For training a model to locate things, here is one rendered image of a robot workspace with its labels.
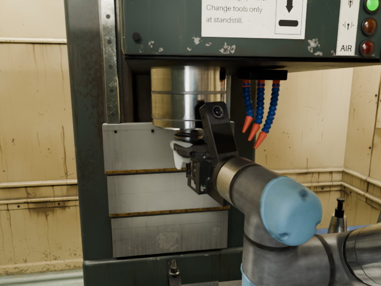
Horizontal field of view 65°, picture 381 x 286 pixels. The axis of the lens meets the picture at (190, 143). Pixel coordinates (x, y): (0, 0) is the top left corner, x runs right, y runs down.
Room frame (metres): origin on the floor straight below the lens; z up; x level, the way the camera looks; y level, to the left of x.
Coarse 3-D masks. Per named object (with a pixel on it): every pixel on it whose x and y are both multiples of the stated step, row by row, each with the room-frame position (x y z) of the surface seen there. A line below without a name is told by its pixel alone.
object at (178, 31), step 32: (128, 0) 0.43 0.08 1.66; (160, 0) 0.43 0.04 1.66; (192, 0) 0.44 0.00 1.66; (320, 0) 0.47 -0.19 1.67; (128, 32) 0.42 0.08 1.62; (160, 32) 0.43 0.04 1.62; (192, 32) 0.44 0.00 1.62; (320, 32) 0.47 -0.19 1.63; (128, 64) 0.52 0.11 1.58; (160, 64) 0.52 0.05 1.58; (192, 64) 0.52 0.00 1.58; (224, 64) 0.52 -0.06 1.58; (256, 64) 0.52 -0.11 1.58; (288, 64) 0.52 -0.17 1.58; (320, 64) 0.52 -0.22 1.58; (352, 64) 0.52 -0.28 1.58
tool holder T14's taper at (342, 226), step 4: (332, 216) 0.56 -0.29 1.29; (336, 216) 0.56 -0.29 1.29; (344, 216) 0.56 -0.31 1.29; (332, 220) 0.56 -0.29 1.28; (336, 220) 0.55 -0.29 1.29; (340, 220) 0.55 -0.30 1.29; (344, 220) 0.55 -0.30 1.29; (332, 224) 0.56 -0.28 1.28; (336, 224) 0.55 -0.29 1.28; (340, 224) 0.55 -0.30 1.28; (344, 224) 0.55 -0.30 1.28; (328, 228) 0.57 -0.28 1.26; (332, 228) 0.55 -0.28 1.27; (336, 228) 0.55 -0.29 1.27; (340, 228) 0.55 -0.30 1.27; (344, 228) 0.55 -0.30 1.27; (328, 232) 0.56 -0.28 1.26; (332, 232) 0.55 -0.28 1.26; (336, 232) 0.55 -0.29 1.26; (340, 232) 0.54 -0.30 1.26
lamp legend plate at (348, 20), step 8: (344, 0) 0.47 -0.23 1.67; (352, 0) 0.48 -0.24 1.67; (344, 8) 0.47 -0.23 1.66; (352, 8) 0.48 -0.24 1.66; (344, 16) 0.47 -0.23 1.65; (352, 16) 0.48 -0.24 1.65; (344, 24) 0.47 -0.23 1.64; (352, 24) 0.48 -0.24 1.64; (344, 32) 0.47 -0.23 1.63; (352, 32) 0.48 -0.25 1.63; (344, 40) 0.47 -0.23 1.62; (352, 40) 0.48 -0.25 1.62; (344, 48) 0.47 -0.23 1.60; (352, 48) 0.48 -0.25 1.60
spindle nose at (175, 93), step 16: (160, 80) 0.59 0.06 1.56; (176, 80) 0.57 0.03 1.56; (192, 80) 0.57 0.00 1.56; (208, 80) 0.57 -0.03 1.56; (224, 80) 0.61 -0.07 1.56; (160, 96) 0.59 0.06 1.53; (176, 96) 0.57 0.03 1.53; (192, 96) 0.57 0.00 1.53; (208, 96) 0.58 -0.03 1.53; (224, 96) 0.61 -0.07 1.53; (160, 112) 0.59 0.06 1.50; (176, 112) 0.57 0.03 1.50; (192, 112) 0.57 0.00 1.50; (176, 128) 0.57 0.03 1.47; (192, 128) 0.57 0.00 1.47
